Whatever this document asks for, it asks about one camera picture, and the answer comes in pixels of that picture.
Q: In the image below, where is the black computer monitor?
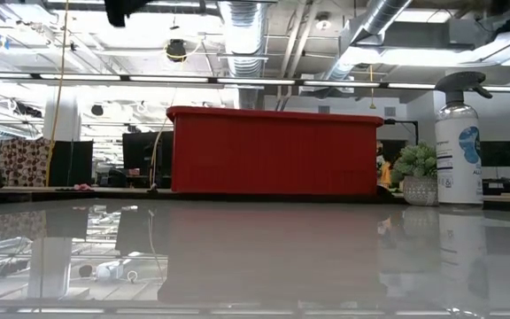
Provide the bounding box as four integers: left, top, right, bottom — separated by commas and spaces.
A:
121, 131, 173, 188

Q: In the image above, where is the black ceiling dome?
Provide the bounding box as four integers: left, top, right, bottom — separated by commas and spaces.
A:
166, 38, 189, 62

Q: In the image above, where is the yellow cable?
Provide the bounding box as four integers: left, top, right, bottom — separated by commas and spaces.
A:
148, 115, 170, 192
44, 0, 70, 187

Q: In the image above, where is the red plastic laundry bin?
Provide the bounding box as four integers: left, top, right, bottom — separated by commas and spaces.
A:
166, 105, 385, 196

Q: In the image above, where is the small potted succulent plant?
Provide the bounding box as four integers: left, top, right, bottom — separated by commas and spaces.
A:
391, 141, 439, 207

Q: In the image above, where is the silver ventilation duct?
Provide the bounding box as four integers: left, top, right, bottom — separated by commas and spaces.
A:
219, 0, 267, 110
325, 0, 413, 81

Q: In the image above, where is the black office chair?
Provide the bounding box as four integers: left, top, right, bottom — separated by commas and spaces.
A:
97, 167, 128, 188

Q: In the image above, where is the black monitor on arm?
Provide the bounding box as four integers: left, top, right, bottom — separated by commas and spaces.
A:
480, 140, 510, 195

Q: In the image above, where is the white pillar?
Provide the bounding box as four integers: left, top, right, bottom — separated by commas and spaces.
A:
43, 86, 82, 142

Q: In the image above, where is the white spray bottle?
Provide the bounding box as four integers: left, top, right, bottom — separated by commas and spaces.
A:
434, 70, 494, 205

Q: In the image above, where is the patterned fabric bag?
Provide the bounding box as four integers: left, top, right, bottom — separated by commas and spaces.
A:
0, 136, 53, 187

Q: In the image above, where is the black cabinet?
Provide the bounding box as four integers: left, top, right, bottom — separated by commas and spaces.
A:
50, 140, 94, 186

